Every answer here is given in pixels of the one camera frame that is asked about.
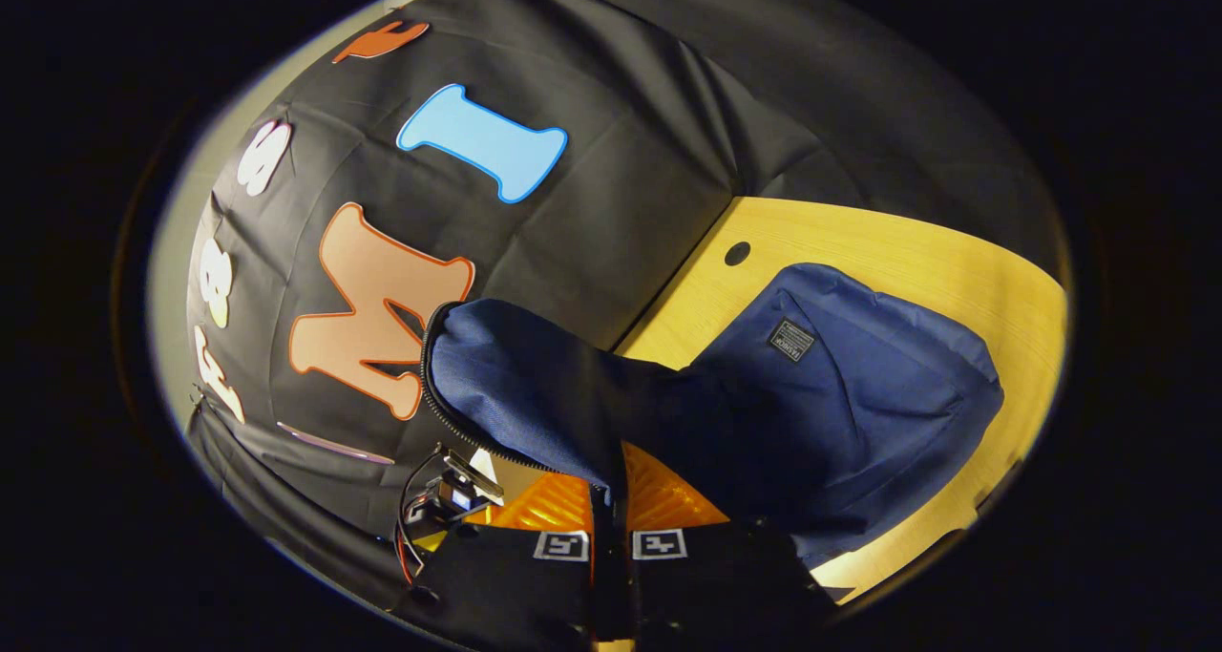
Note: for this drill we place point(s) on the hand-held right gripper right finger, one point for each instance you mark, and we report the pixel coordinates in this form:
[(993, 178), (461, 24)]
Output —
[(716, 585)]

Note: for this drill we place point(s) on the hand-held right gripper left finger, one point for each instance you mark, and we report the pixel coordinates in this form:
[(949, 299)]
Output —
[(516, 585)]

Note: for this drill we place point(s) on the white bookshelf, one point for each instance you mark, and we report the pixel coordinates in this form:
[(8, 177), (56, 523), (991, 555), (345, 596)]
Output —
[(485, 461)]

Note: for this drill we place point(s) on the blue schoolbag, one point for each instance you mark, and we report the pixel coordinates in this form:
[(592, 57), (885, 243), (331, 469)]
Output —
[(878, 413)]

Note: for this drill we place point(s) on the black backdrop cloth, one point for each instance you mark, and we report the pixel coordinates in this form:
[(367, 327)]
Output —
[(668, 156)]

